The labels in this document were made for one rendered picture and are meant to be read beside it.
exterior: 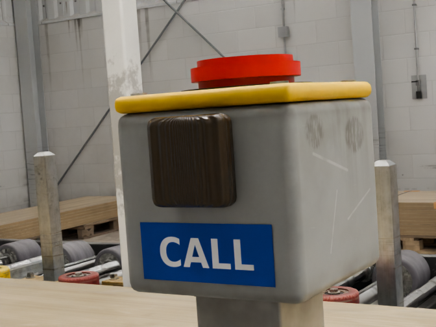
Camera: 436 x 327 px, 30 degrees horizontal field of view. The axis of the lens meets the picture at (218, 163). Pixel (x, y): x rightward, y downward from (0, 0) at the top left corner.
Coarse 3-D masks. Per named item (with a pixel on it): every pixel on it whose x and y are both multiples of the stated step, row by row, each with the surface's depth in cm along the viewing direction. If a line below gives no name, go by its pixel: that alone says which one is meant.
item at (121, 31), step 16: (112, 0) 151; (128, 0) 152; (112, 16) 152; (128, 16) 152; (112, 32) 152; (128, 32) 152; (112, 48) 152; (128, 48) 152; (112, 64) 153; (128, 64) 152; (112, 80) 153; (128, 80) 152; (112, 96) 154; (112, 112) 154; (112, 128) 154; (112, 144) 155; (128, 272) 155
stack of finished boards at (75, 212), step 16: (32, 208) 857; (64, 208) 836; (80, 208) 828; (96, 208) 848; (112, 208) 872; (0, 224) 737; (16, 224) 750; (32, 224) 767; (64, 224) 804; (80, 224) 826
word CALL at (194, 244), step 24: (144, 240) 28; (168, 240) 28; (192, 240) 27; (216, 240) 27; (240, 240) 26; (264, 240) 26; (144, 264) 28; (168, 264) 28; (192, 264) 27; (216, 264) 27; (240, 264) 26; (264, 264) 26
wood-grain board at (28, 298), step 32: (0, 288) 157; (32, 288) 154; (64, 288) 152; (96, 288) 151; (128, 288) 149; (0, 320) 131; (32, 320) 130; (64, 320) 128; (96, 320) 127; (128, 320) 125; (160, 320) 124; (192, 320) 123; (352, 320) 117; (384, 320) 116; (416, 320) 114
